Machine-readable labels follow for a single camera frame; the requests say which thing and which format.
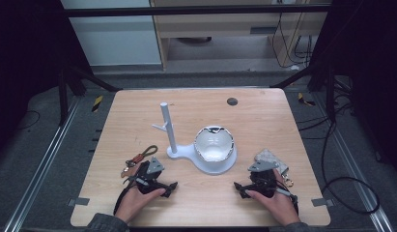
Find person's left hand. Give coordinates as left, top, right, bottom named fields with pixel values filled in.
left=114, top=185, right=167, bottom=224

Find metal floor rail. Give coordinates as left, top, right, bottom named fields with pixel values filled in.
left=3, top=98, right=82, bottom=232
left=313, top=91, right=395, bottom=232

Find white cabinet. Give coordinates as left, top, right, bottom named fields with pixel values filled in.
left=60, top=0, right=163, bottom=68

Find black metal stand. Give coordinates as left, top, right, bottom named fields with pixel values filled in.
left=56, top=62, right=124, bottom=128
left=269, top=62, right=338, bottom=124

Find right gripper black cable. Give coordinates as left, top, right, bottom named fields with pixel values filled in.
left=275, top=188, right=300, bottom=217

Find thin black floor cable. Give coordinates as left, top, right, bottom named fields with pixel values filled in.
left=15, top=109, right=42, bottom=131

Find black curtain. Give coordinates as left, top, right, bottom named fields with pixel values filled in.
left=0, top=0, right=95, bottom=159
left=308, top=0, right=397, bottom=180

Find white bowl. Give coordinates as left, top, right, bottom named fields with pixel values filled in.
left=193, top=125, right=236, bottom=163

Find person's right hand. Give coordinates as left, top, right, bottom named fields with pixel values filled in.
left=244, top=168, right=301, bottom=227

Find yellow tool on floor right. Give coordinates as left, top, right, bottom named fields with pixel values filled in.
left=297, top=92, right=317, bottom=107

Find grey patterned pouch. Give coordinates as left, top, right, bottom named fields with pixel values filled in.
left=253, top=148, right=295, bottom=189

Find white stand with post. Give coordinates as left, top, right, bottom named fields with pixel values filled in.
left=152, top=101, right=239, bottom=176

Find yellow tool on floor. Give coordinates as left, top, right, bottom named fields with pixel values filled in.
left=91, top=94, right=104, bottom=113
left=297, top=92, right=317, bottom=107

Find yellow tool on floor left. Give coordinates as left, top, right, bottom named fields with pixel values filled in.
left=91, top=94, right=104, bottom=113

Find light wooden desk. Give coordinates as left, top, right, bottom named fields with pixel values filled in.
left=149, top=0, right=333, bottom=71

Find brown cord keychain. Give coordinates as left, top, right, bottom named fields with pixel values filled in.
left=120, top=144, right=159, bottom=179

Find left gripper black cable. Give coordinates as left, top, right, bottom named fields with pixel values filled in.
left=112, top=177, right=150, bottom=217

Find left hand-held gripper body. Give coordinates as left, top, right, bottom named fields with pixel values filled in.
left=123, top=157, right=170, bottom=195

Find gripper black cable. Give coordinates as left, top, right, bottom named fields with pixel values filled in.
left=112, top=177, right=150, bottom=217
left=275, top=188, right=300, bottom=217

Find grey tape piece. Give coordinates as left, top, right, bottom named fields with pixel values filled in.
left=311, top=197, right=335, bottom=208
left=67, top=197, right=91, bottom=207

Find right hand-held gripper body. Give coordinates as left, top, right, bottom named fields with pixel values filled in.
left=245, top=159, right=280, bottom=198

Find black hanging desk cables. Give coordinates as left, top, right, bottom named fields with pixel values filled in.
left=270, top=12, right=315, bottom=70

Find thick black floor cable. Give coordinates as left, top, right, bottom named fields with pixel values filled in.
left=297, top=104, right=381, bottom=216

